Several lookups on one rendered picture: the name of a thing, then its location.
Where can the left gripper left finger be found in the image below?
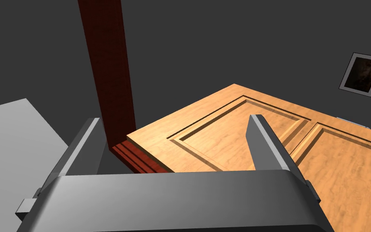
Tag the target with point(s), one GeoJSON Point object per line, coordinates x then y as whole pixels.
{"type": "Point", "coordinates": [81, 149]}

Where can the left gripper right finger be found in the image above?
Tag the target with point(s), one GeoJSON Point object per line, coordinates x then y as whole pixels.
{"type": "Point", "coordinates": [267, 146]}

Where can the grey framed dark picture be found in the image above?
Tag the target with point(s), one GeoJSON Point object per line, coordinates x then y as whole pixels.
{"type": "Point", "coordinates": [364, 74]}

